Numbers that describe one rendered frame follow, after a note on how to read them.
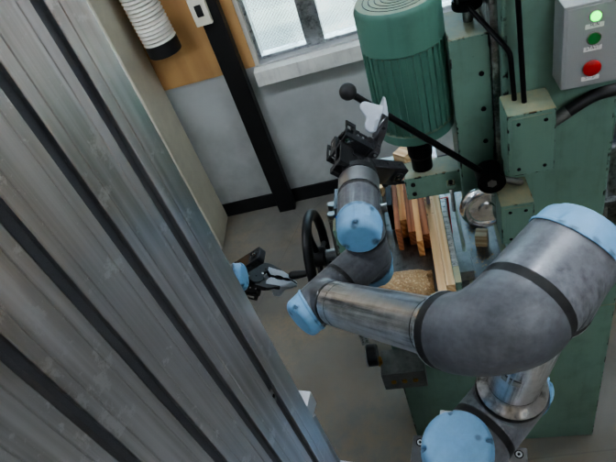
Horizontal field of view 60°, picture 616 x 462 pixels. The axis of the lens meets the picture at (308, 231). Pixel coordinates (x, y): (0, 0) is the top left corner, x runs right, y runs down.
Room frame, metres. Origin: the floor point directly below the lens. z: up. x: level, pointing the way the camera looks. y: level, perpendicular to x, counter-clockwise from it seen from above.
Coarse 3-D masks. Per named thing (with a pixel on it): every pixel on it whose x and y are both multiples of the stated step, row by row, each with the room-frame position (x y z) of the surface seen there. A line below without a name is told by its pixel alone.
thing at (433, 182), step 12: (444, 156) 1.06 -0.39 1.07; (408, 168) 1.07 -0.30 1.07; (432, 168) 1.04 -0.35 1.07; (444, 168) 1.02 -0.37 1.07; (456, 168) 1.00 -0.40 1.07; (408, 180) 1.03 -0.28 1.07; (420, 180) 1.02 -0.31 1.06; (432, 180) 1.01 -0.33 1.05; (444, 180) 1.01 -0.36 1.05; (456, 180) 1.00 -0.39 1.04; (408, 192) 1.03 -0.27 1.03; (420, 192) 1.02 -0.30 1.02; (432, 192) 1.02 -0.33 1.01; (444, 192) 1.01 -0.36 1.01
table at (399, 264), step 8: (384, 200) 1.18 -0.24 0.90; (392, 232) 1.05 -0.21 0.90; (392, 240) 1.02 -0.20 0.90; (408, 240) 1.00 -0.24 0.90; (392, 248) 0.99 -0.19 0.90; (408, 248) 0.97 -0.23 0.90; (416, 248) 0.96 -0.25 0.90; (424, 248) 0.95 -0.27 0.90; (392, 256) 0.96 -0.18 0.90; (400, 256) 0.95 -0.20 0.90; (408, 256) 0.94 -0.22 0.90; (416, 256) 0.93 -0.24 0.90; (424, 256) 0.92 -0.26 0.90; (432, 256) 0.92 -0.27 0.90; (400, 264) 0.93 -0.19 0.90; (408, 264) 0.92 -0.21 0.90; (416, 264) 0.91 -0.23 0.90; (424, 264) 0.90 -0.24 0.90; (432, 264) 0.89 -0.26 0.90
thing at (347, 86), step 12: (348, 84) 0.95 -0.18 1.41; (348, 96) 0.94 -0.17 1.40; (360, 96) 0.94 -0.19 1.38; (396, 120) 0.92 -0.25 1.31; (420, 132) 0.91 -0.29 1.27; (432, 144) 0.90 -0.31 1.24; (456, 156) 0.89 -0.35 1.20; (480, 168) 0.88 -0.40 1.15; (492, 168) 0.87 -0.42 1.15; (480, 180) 0.86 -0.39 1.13; (492, 180) 0.85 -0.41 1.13; (504, 180) 0.85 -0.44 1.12; (516, 180) 0.86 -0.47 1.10; (492, 192) 0.85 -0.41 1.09
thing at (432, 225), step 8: (424, 200) 1.08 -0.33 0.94; (432, 208) 1.04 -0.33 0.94; (432, 224) 0.98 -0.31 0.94; (432, 232) 0.95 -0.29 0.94; (432, 240) 0.93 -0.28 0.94; (432, 248) 0.90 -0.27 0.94; (440, 256) 0.87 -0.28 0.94; (440, 264) 0.85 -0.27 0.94; (440, 272) 0.82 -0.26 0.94; (440, 280) 0.80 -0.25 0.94; (440, 288) 0.78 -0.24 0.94
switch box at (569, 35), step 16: (560, 0) 0.84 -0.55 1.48; (576, 0) 0.82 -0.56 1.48; (592, 0) 0.80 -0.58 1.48; (608, 0) 0.79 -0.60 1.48; (560, 16) 0.83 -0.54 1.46; (576, 16) 0.80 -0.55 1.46; (608, 16) 0.79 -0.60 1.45; (560, 32) 0.82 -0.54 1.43; (576, 32) 0.80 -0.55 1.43; (608, 32) 0.79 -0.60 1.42; (560, 48) 0.82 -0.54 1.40; (576, 48) 0.80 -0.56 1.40; (608, 48) 0.79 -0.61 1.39; (560, 64) 0.82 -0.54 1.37; (576, 64) 0.80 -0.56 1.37; (608, 64) 0.79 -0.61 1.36; (560, 80) 0.81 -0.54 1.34; (576, 80) 0.80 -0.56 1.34; (592, 80) 0.79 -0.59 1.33; (608, 80) 0.79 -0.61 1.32
